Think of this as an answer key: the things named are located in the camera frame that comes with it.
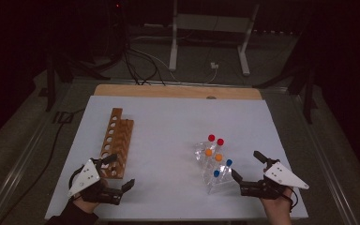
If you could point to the wooden test tube rack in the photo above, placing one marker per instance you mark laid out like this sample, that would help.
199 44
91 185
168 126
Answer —
118 137

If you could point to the white plug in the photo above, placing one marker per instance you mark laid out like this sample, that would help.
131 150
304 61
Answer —
214 65

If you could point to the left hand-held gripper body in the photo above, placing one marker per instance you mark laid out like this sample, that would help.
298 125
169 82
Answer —
86 178

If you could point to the white metal stand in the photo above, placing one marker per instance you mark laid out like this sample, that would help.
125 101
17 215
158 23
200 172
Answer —
212 22

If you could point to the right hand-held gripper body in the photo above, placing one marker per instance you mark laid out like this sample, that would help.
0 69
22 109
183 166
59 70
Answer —
281 176

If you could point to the black metal stand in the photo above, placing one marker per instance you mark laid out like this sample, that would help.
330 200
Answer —
308 100
50 87

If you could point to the red cap test tube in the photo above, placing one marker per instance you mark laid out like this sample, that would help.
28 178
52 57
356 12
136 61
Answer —
220 142
211 138

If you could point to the metal floor rail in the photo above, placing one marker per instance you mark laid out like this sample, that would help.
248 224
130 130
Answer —
15 171
327 162

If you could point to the white board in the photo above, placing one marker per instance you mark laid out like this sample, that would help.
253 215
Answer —
168 131

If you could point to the person's right hand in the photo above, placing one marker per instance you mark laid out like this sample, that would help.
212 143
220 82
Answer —
278 211

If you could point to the orange cap test tube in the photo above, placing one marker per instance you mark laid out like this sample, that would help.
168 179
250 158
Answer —
218 157
208 152

